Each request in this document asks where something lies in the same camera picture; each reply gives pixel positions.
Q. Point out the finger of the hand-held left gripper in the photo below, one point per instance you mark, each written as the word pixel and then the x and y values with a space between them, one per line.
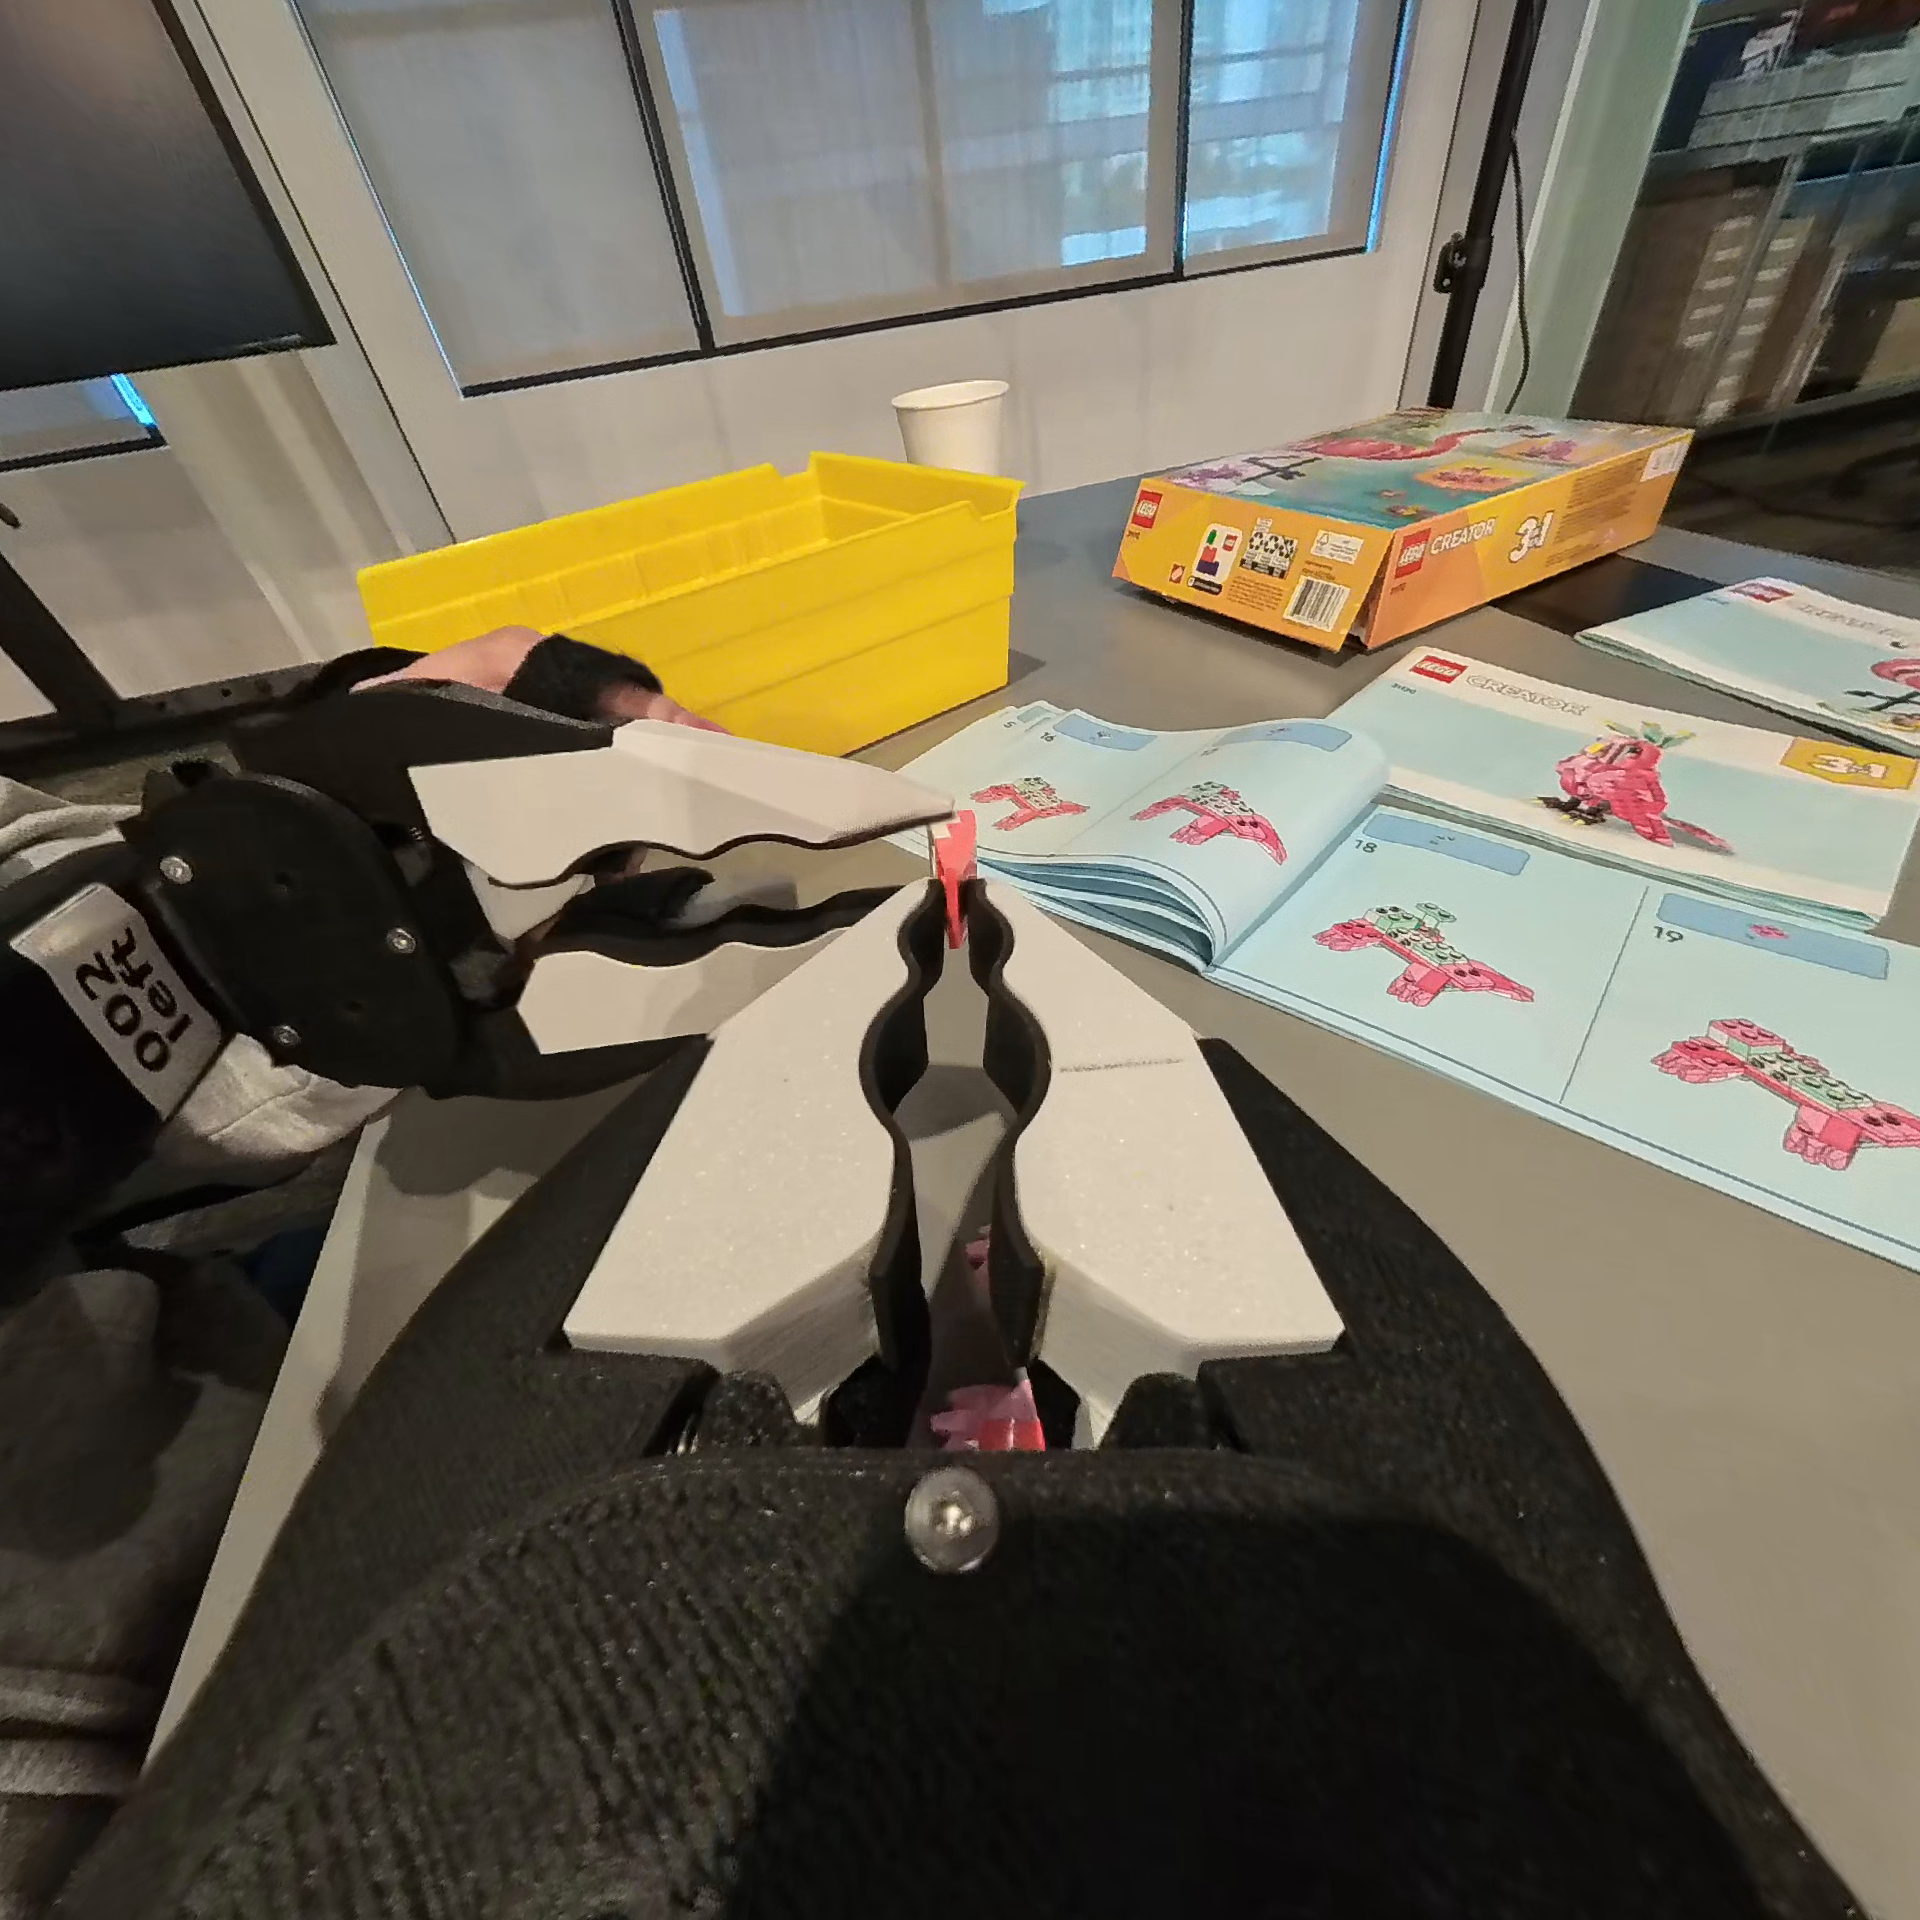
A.
pixel 674 793
pixel 644 1002

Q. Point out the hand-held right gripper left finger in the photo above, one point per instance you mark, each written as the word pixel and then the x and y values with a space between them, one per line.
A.
pixel 748 1199

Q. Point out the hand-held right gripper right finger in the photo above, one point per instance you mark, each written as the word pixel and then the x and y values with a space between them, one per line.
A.
pixel 1169 1199

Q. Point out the pink brick animal model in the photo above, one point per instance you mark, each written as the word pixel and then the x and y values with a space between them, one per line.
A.
pixel 983 1418

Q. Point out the red slope brick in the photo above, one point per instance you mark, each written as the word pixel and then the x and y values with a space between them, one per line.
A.
pixel 953 875

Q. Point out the grey desk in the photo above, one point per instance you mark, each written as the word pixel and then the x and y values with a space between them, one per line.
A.
pixel 1575 1350

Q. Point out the person's left hand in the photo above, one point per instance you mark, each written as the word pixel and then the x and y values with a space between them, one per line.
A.
pixel 453 656

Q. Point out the yellow storage bin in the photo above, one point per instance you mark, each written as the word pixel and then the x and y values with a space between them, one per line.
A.
pixel 719 599

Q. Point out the open light blue instruction booklet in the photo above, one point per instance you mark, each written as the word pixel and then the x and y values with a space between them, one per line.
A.
pixel 1424 961

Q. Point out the white paper cup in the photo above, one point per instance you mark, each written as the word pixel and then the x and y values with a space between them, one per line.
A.
pixel 953 428

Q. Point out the parrot cover instruction booklet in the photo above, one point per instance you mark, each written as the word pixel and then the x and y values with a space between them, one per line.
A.
pixel 1621 782

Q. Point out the person's grey hoodie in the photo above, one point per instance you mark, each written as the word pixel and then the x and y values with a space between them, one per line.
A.
pixel 91 1500

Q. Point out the large window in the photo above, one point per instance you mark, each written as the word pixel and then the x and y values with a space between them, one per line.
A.
pixel 898 152

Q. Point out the orange brick set box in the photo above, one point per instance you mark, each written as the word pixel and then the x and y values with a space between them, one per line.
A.
pixel 1350 524

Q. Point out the black monitor screen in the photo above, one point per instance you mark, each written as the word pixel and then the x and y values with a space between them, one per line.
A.
pixel 136 182

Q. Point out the flamingo cover instruction booklet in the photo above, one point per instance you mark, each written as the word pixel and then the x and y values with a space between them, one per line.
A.
pixel 1772 662

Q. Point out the black tripod pole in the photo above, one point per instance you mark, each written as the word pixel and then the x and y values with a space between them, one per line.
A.
pixel 1478 195

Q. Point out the metal storage shelf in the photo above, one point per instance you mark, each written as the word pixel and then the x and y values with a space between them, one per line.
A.
pixel 1726 269

